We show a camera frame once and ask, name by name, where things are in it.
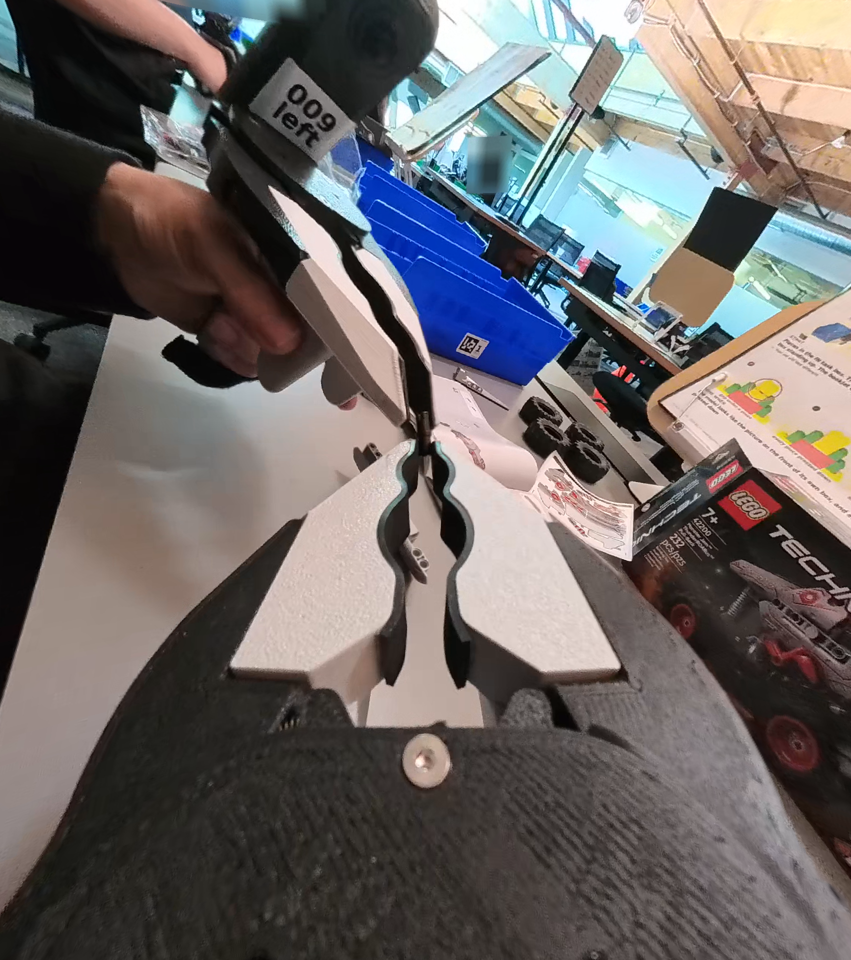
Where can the long wooden desk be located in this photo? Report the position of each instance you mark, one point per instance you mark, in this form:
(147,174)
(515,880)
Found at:
(620,322)

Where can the sticker sheet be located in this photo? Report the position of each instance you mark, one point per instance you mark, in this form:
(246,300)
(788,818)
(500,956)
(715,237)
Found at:
(583,510)

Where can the light grey toy connector block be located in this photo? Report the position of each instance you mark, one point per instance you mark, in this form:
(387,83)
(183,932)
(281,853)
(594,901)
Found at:
(414,559)

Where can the black brown divider panel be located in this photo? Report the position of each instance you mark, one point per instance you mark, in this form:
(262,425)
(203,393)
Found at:
(733,225)

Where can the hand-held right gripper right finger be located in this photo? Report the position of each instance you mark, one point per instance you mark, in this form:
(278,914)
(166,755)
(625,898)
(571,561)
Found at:
(538,600)

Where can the tilted wooden board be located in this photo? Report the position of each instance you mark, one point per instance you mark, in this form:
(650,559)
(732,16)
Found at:
(470,90)

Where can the blue plastic bin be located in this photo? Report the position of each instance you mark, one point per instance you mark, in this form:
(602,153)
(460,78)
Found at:
(395,191)
(425,240)
(485,330)

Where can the cardboard instruction board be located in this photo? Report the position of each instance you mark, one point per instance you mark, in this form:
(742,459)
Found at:
(808,390)

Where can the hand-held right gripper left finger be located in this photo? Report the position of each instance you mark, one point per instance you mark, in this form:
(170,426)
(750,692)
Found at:
(320,600)

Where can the clear bag of parts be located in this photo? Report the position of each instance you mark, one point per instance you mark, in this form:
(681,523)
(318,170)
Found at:
(170,135)

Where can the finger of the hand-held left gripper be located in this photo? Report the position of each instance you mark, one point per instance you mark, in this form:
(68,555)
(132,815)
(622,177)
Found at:
(407,315)
(350,345)

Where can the perforated panel on stand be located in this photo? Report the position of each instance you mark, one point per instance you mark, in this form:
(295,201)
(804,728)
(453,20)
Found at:
(596,75)

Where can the red black office chair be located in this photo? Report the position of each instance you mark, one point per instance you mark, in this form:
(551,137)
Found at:
(620,405)

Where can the toy building set box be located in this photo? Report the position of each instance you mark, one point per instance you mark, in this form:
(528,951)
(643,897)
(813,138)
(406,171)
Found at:
(770,637)

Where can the person's left hand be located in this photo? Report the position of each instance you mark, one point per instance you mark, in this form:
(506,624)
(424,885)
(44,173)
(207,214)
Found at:
(193,262)

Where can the white paper sheet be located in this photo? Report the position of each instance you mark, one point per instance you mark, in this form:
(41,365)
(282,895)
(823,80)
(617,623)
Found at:
(459,409)

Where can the black toy tyre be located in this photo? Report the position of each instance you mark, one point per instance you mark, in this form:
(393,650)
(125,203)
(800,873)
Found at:
(545,437)
(585,435)
(542,414)
(587,463)

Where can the person's left forearm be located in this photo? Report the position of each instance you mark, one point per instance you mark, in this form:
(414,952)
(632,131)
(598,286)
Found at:
(20,210)

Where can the open instruction booklet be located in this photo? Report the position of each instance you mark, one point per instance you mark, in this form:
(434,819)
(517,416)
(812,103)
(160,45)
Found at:
(493,457)

